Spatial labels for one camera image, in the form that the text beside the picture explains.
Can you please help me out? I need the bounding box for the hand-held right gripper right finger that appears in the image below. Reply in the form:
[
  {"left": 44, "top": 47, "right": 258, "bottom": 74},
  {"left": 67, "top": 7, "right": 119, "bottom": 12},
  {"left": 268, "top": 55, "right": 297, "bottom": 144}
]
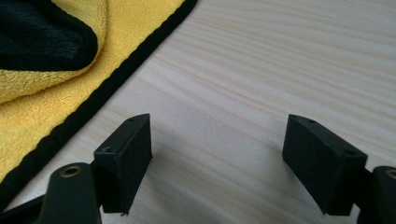
[{"left": 281, "top": 113, "right": 369, "bottom": 217}]

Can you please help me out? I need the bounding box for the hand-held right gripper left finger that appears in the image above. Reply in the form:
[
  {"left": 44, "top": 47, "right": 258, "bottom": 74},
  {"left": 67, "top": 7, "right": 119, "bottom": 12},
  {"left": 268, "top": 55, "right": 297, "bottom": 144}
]
[{"left": 92, "top": 113, "right": 154, "bottom": 217}]

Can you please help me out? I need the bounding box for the grey and yellow cloth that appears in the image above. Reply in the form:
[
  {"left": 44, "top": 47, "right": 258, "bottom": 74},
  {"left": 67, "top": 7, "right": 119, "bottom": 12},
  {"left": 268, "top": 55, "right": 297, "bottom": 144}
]
[{"left": 0, "top": 0, "right": 199, "bottom": 213}]

